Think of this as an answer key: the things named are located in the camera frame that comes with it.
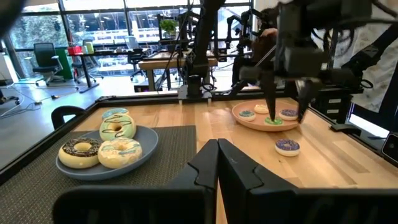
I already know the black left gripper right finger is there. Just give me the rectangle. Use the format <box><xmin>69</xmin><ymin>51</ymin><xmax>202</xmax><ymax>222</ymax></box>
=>
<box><xmin>217</xmin><ymin>138</ymin><xmax>298</xmax><ymax>192</ymax></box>

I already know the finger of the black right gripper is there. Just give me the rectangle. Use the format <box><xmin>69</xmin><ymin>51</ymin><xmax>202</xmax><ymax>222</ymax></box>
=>
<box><xmin>294</xmin><ymin>77</ymin><xmax>323</xmax><ymax>124</ymax></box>
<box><xmin>259</xmin><ymin>77</ymin><xmax>279</xmax><ymax>122</ymax></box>

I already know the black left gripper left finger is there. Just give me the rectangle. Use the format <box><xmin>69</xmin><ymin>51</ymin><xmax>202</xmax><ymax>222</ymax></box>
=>
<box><xmin>167</xmin><ymin>139</ymin><xmax>220</xmax><ymax>191</ymax></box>

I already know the small purple icing donut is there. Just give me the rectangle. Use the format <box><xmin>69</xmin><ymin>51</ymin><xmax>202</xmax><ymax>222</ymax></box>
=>
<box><xmin>278</xmin><ymin>108</ymin><xmax>299</xmax><ymax>121</ymax></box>
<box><xmin>274</xmin><ymin>139</ymin><xmax>301</xmax><ymax>157</ymax></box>

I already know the small green icing donut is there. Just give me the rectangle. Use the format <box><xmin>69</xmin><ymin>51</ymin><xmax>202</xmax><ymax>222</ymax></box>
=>
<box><xmin>264</xmin><ymin>116</ymin><xmax>284</xmax><ymax>126</ymax></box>

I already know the small teal icing donut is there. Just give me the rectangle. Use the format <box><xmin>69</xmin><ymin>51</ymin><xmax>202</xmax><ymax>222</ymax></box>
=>
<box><xmin>238</xmin><ymin>110</ymin><xmax>257</xmax><ymax>122</ymax></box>

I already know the large cream blue-striped donut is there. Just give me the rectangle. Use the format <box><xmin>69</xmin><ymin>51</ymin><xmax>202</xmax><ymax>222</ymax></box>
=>
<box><xmin>97</xmin><ymin>138</ymin><xmax>144</xmax><ymax>170</ymax></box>

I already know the large green zigzag donut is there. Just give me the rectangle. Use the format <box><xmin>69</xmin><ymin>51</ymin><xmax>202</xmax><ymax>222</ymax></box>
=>
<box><xmin>99</xmin><ymin>113</ymin><xmax>137</xmax><ymax>141</ymax></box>

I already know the large chocolate sprinkle donut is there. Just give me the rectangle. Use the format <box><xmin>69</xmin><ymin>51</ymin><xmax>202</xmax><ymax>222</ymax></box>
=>
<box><xmin>58</xmin><ymin>138</ymin><xmax>103</xmax><ymax>170</ymax></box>

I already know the black drawer cabinet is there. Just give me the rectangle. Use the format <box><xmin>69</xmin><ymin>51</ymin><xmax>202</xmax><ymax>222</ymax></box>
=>
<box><xmin>313</xmin><ymin>88</ymin><xmax>354</xmax><ymax>124</ymax></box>

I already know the pink round plate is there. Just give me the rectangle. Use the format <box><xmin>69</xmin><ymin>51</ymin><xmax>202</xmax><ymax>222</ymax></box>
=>
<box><xmin>231</xmin><ymin>99</ymin><xmax>301</xmax><ymax>133</ymax></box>

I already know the dark woven placemat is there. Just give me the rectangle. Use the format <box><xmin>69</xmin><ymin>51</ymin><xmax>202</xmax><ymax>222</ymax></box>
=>
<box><xmin>0</xmin><ymin>124</ymin><xmax>197</xmax><ymax>224</ymax></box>

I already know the person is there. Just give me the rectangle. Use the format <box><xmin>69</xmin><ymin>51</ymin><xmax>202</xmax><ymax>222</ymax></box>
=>
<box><xmin>310</xmin><ymin>0</ymin><xmax>398</xmax><ymax>114</ymax></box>
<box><xmin>231</xmin><ymin>7</ymin><xmax>279</xmax><ymax>88</ymax></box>

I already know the blue round plate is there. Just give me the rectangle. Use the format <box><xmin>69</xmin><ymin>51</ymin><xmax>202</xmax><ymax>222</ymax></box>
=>
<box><xmin>55</xmin><ymin>124</ymin><xmax>159</xmax><ymax>182</ymax></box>

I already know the bright white screen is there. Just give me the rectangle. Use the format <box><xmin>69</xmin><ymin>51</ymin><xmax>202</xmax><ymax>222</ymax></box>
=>
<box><xmin>348</xmin><ymin>104</ymin><xmax>390</xmax><ymax>138</ymax></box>

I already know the large blue icing donut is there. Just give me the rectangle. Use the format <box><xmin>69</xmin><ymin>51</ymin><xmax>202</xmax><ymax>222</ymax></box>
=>
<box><xmin>101</xmin><ymin>107</ymin><xmax>130</xmax><ymax>121</ymax></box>

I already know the wooden top table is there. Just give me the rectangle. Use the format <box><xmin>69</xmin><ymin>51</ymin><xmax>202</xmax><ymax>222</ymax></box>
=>
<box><xmin>138</xmin><ymin>51</ymin><xmax>218</xmax><ymax>93</ymax></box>

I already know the small leafy plant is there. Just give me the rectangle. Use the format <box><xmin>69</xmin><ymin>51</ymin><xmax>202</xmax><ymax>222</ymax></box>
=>
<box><xmin>159</xmin><ymin>19</ymin><xmax>180</xmax><ymax>37</ymax></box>

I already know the grey office chair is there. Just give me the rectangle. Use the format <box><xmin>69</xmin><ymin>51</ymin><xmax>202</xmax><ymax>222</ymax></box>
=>
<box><xmin>125</xmin><ymin>35</ymin><xmax>147</xmax><ymax>82</ymax></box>

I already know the black office desk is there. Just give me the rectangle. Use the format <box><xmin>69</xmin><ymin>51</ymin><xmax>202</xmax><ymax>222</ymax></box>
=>
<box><xmin>67</xmin><ymin>49</ymin><xmax>137</xmax><ymax>94</ymax></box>

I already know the green cabinet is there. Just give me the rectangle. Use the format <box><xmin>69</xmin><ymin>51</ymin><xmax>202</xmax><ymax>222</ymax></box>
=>
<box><xmin>55</xmin><ymin>48</ymin><xmax>74</xmax><ymax>80</ymax></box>

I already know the black office chair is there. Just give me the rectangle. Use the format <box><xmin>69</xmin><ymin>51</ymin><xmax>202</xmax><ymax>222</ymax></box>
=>
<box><xmin>32</xmin><ymin>42</ymin><xmax>65</xmax><ymax>87</ymax></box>

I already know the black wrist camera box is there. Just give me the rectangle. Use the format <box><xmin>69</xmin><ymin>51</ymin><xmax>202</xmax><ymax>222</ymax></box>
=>
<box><xmin>278</xmin><ymin>0</ymin><xmax>373</xmax><ymax>22</ymax></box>

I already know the white floor cable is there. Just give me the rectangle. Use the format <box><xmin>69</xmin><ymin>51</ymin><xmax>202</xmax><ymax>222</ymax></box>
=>
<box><xmin>0</xmin><ymin>82</ymin><xmax>80</xmax><ymax>119</ymax></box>

